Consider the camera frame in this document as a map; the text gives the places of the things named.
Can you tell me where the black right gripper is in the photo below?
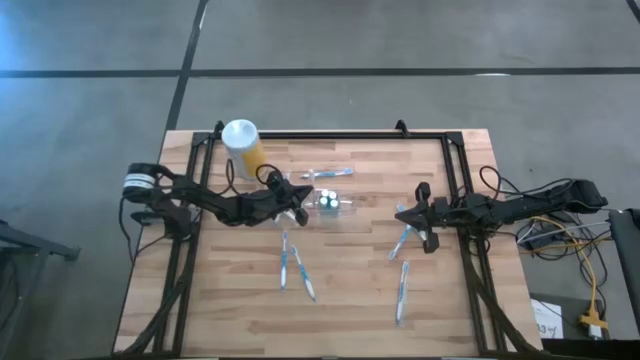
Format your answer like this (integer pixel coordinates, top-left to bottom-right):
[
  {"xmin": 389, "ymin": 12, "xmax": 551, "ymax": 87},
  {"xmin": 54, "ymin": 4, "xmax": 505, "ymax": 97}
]
[{"xmin": 395, "ymin": 181, "xmax": 471, "ymax": 254}]

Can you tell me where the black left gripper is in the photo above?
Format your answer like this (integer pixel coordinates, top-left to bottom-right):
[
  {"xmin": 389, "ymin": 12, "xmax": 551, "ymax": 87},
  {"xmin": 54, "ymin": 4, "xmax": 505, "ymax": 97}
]
[{"xmin": 249, "ymin": 169, "xmax": 314, "ymax": 225}]

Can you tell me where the blue toothbrush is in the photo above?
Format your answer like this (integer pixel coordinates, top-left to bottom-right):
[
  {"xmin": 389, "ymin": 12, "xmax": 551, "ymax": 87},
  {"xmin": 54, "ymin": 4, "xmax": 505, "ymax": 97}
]
[
  {"xmin": 299, "ymin": 167, "xmax": 355, "ymax": 180},
  {"xmin": 279, "ymin": 229, "xmax": 290, "ymax": 292},
  {"xmin": 394, "ymin": 259, "xmax": 411, "ymax": 327},
  {"xmin": 290, "ymin": 243, "xmax": 318, "ymax": 303},
  {"xmin": 388, "ymin": 223, "xmax": 415, "ymax": 262},
  {"xmin": 395, "ymin": 202, "xmax": 429, "ymax": 242}
]

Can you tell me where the yellow white wipes canister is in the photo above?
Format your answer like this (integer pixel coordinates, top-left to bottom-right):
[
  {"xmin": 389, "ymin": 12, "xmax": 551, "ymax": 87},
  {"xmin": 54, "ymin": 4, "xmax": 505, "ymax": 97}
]
[{"xmin": 220, "ymin": 118, "xmax": 270, "ymax": 181}]

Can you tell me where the clear acrylic organizer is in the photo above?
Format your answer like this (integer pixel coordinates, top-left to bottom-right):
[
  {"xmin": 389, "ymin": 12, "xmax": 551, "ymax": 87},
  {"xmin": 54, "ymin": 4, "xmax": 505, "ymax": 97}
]
[{"xmin": 303, "ymin": 184, "xmax": 359, "ymax": 220}]

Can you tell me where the white paper note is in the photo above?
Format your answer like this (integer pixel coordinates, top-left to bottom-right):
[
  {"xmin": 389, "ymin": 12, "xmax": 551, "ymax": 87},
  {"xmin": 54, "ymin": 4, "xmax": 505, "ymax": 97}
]
[{"xmin": 530, "ymin": 298, "xmax": 565, "ymax": 340}]

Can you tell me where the yellow plug adapter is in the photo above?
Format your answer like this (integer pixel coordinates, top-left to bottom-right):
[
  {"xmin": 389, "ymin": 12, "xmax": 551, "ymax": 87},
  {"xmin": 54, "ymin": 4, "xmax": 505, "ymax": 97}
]
[{"xmin": 579, "ymin": 308, "xmax": 610, "ymax": 341}]

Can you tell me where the black equipment case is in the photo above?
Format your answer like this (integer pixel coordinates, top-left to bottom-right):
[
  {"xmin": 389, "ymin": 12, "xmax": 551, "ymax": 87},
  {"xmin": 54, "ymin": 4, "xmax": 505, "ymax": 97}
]
[{"xmin": 608, "ymin": 208, "xmax": 640, "ymax": 351}]

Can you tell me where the black floor stand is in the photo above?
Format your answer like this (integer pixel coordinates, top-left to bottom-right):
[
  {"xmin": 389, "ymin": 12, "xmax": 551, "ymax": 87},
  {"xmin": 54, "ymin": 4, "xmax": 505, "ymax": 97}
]
[{"xmin": 0, "ymin": 219, "xmax": 81, "ymax": 360}]

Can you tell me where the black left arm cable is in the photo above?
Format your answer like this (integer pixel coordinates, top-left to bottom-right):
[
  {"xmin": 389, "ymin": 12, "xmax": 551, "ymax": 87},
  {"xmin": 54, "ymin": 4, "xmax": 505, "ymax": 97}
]
[{"xmin": 224, "ymin": 158, "xmax": 282, "ymax": 197}]

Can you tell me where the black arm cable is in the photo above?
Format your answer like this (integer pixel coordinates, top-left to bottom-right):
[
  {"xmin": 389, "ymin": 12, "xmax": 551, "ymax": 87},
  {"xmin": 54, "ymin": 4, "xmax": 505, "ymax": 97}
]
[
  {"xmin": 478, "ymin": 165, "xmax": 571, "ymax": 201},
  {"xmin": 224, "ymin": 158, "xmax": 282, "ymax": 197}
]

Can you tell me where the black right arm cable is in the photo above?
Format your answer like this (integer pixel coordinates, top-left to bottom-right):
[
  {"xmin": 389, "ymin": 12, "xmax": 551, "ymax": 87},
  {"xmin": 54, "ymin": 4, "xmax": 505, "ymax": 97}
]
[{"xmin": 478, "ymin": 165, "xmax": 571, "ymax": 201}]

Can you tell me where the black aluminium table frame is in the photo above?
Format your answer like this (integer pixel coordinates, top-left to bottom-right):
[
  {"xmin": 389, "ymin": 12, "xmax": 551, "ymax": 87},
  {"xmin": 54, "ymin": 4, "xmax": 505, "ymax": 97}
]
[{"xmin": 113, "ymin": 119, "xmax": 544, "ymax": 359}]

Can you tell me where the black floor cable bundle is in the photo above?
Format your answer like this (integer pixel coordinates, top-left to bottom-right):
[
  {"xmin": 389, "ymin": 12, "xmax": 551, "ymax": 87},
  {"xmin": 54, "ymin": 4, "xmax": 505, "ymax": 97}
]
[{"xmin": 514, "ymin": 204, "xmax": 616, "ymax": 261}]

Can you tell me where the orange floor cable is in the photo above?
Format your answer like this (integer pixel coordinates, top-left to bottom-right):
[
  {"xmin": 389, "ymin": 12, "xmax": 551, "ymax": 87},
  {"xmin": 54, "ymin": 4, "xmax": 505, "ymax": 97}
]
[{"xmin": 514, "ymin": 215, "xmax": 601, "ymax": 321}]

